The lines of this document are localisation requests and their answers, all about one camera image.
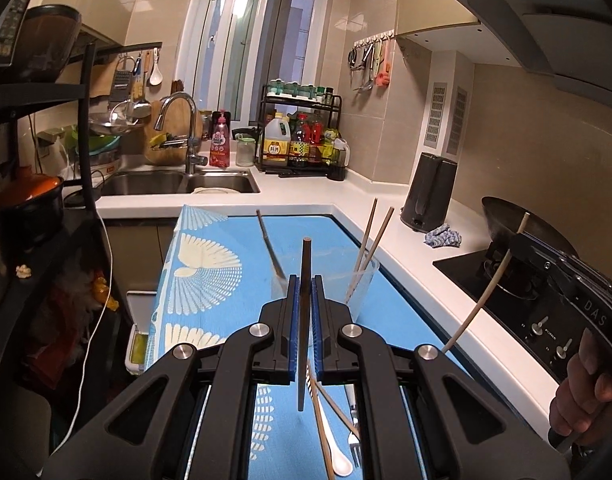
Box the steel kitchen faucet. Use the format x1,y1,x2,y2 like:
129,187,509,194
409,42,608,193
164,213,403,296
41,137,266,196
153,92,209,176

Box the black shelving rack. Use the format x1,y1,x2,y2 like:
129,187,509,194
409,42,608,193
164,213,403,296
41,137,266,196
0,40,164,281

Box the black pot with orange lid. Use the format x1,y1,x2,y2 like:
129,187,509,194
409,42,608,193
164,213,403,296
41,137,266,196
0,165,66,248

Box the black appliance with buttons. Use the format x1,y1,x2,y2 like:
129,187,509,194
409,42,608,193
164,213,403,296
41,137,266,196
0,0,56,68

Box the white ceramic spoon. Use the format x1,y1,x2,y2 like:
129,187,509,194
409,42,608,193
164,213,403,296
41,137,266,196
318,395,354,478

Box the black glass gas stove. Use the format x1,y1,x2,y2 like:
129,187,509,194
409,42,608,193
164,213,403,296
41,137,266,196
432,247,612,386

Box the orange hanging kitchen tool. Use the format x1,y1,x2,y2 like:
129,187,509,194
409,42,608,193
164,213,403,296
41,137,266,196
376,42,393,88

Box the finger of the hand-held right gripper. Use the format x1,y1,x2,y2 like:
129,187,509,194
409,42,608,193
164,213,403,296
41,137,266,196
508,233,553,275

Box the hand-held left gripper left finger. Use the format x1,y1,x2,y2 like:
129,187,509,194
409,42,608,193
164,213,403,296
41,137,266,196
43,274,301,480

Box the wooden chopstick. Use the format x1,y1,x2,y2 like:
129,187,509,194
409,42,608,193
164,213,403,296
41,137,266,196
356,206,395,281
316,385,361,438
442,212,531,353
297,237,314,412
256,209,287,281
347,198,379,305
306,360,337,480

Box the white trash bin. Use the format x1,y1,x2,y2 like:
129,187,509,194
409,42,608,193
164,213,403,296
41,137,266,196
124,290,159,376

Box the glass jar with green lid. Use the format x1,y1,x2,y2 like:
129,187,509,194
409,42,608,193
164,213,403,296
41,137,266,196
235,132,257,168

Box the metal grater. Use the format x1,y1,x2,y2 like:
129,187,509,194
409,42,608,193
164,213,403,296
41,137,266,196
108,57,131,103

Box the white hanging ladle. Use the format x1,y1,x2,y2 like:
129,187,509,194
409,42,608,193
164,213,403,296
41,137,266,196
148,49,164,86

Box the clear plastic utensil holder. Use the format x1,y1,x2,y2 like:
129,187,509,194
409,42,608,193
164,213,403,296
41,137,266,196
271,259,381,348

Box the black spice rack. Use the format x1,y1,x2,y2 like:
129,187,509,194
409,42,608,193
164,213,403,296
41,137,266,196
255,85,347,177

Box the grey range hood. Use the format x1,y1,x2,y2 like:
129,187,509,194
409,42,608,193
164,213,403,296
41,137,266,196
447,0,612,111

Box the grey wall vent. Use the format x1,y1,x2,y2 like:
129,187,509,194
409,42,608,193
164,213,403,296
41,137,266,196
426,82,447,143
446,86,469,156

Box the dark soy sauce bottle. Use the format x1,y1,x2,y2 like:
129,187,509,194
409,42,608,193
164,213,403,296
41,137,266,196
289,114,311,167

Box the large yellow oil bottle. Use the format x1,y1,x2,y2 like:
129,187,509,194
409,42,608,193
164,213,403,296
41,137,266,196
263,112,291,167

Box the wooden cutting board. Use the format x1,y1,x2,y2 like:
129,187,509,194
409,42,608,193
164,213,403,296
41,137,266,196
143,97,204,167

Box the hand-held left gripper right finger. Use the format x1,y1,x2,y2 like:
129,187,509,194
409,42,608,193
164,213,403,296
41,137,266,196
311,274,572,480

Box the steel kitchen sink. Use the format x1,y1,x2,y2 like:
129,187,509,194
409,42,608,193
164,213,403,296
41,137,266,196
98,169,261,197

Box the white cable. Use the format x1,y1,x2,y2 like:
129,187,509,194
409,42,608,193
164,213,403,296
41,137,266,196
50,210,117,461

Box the black electric kettle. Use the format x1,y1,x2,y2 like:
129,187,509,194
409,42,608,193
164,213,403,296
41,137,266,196
400,152,459,233

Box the blue white dishcloth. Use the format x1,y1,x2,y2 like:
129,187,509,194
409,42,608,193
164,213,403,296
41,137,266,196
424,225,463,249

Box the wall hook rail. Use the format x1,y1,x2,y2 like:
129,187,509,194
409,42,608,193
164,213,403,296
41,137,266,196
353,32,394,47

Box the person's right hand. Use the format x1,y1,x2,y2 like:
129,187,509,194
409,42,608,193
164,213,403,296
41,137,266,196
548,327,612,448

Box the metal bowl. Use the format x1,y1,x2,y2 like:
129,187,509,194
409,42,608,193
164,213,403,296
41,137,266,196
88,110,149,136

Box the blue patterned tablecloth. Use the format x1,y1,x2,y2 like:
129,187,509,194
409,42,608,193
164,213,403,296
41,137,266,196
146,204,487,480

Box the dark mixing bowl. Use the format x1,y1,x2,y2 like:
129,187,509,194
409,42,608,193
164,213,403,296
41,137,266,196
16,4,82,83

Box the hanging kitchen scissors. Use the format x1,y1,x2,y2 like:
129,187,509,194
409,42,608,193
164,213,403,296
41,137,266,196
347,46,364,92

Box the pink dish soap bottle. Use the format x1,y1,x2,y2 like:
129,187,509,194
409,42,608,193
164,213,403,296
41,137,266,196
210,109,231,168

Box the yellow green oil bottle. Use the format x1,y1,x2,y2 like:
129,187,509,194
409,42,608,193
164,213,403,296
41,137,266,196
322,127,344,163

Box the black wok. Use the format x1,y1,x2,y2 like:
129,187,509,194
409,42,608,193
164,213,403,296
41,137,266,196
481,196,579,261

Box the metal fork with pale handle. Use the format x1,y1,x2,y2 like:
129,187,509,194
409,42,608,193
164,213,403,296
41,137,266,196
346,385,363,468

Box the row of green-lidded spice jars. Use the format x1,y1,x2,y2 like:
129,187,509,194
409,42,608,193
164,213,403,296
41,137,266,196
266,79,334,103

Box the red sauce bottle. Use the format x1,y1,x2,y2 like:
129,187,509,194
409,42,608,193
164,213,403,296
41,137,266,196
308,120,325,163

